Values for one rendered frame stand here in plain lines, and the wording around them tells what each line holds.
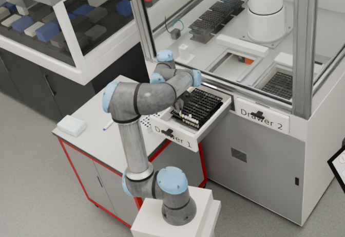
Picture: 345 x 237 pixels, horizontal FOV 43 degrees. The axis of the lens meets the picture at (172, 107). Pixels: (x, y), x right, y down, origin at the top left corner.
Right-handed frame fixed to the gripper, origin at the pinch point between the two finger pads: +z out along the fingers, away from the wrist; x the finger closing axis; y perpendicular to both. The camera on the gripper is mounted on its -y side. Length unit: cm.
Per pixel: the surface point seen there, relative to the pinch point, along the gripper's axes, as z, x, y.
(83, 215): 93, 42, 71
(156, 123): 3.5, 10.4, 8.1
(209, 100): 4.6, -16.7, -5.8
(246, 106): 3.2, -20.2, -26.1
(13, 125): 94, 9, 194
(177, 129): 1.0, 10.9, -5.8
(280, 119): 3.3, -19.5, -44.6
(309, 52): -38, -21, -57
